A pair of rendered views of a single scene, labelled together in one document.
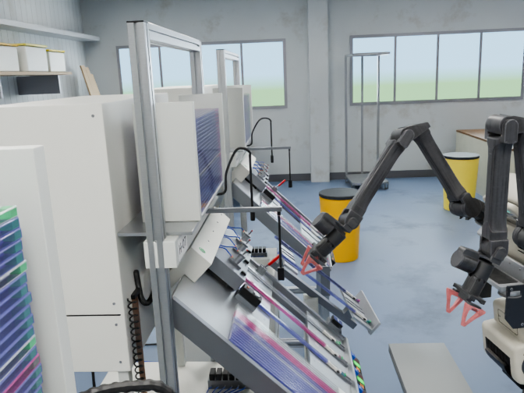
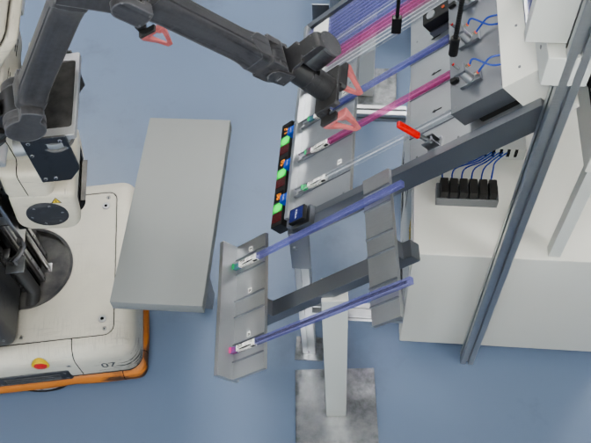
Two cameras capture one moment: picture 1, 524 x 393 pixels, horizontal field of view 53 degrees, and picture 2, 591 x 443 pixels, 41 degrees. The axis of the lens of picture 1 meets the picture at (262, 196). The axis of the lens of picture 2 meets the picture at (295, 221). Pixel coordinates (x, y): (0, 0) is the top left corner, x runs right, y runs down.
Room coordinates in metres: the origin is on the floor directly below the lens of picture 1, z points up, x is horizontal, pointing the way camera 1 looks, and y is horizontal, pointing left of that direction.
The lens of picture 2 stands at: (2.96, -0.19, 2.39)
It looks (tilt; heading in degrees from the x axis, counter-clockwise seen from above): 58 degrees down; 186
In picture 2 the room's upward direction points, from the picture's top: 5 degrees counter-clockwise
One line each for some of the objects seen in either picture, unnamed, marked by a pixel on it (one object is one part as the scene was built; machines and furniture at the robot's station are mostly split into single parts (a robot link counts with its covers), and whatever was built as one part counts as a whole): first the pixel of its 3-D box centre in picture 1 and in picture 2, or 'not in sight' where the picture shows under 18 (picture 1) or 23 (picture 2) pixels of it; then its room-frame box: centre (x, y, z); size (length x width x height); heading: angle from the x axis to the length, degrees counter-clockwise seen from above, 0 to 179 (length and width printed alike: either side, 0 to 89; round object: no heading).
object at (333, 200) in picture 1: (340, 224); not in sight; (4.89, -0.75, 0.32); 0.42 x 0.41 x 0.65; 176
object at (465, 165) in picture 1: (459, 182); not in sight; (6.51, -2.50, 0.35); 0.45 x 0.44 x 0.69; 175
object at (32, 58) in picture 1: (19, 58); not in sight; (5.89, 2.54, 2.04); 0.51 x 0.42 x 0.29; 177
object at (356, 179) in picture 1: (366, 121); not in sight; (8.09, -1.64, 1.00); 0.75 x 0.61 x 2.01; 177
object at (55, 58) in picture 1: (43, 61); not in sight; (6.45, 2.51, 2.02); 0.45 x 0.37 x 0.25; 177
